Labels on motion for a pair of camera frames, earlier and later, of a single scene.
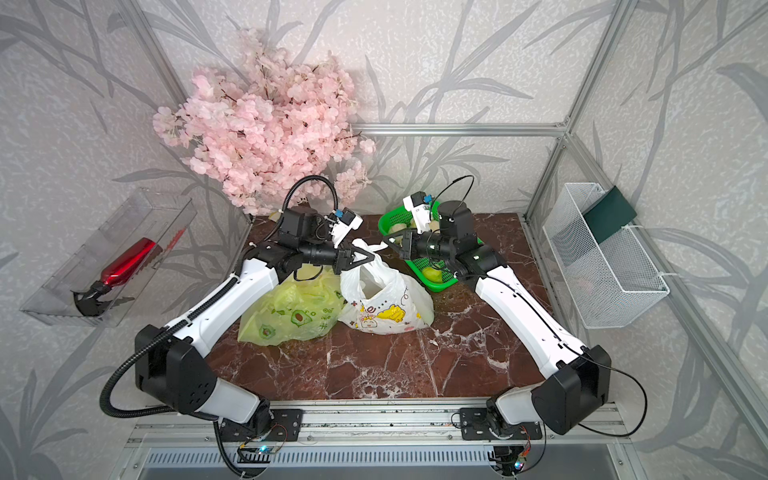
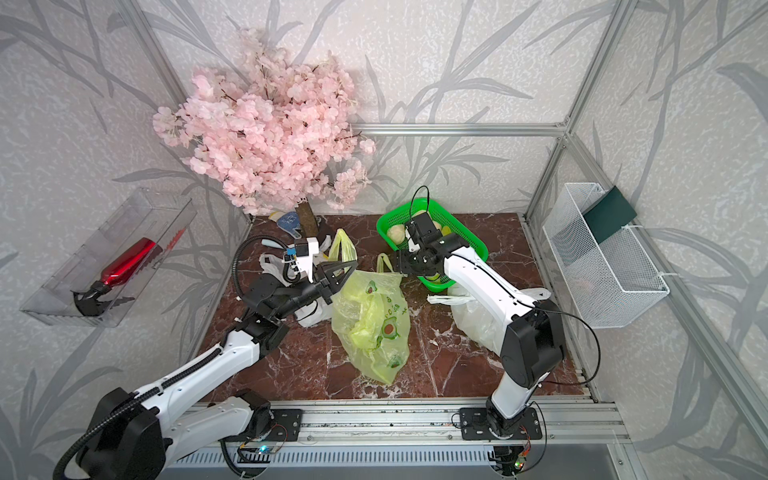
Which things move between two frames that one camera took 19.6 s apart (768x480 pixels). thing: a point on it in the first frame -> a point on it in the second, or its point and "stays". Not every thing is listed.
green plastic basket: x=400 y=219 stays
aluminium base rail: x=432 y=422 stays
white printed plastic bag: x=379 y=298 -> x=475 y=319
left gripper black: x=342 y=260 -> x=323 y=287
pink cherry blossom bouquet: x=265 y=125 stays
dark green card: x=608 y=214 stays
